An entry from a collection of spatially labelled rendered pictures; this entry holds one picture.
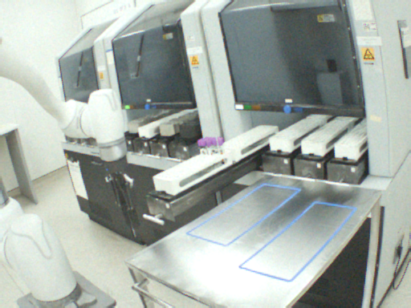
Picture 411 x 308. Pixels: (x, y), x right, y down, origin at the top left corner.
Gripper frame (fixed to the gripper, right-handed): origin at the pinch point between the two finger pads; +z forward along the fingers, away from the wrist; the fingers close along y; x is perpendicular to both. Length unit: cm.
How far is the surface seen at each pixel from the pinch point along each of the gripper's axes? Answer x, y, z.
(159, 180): -15.8, 1.3, -6.4
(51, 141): -109, 350, 31
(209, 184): -30.0, -6.7, -0.8
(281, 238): -7, -53, -2
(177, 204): -15.1, -6.7, 0.3
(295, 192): -31, -42, -3
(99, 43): -67, 109, -62
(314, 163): -58, -33, -1
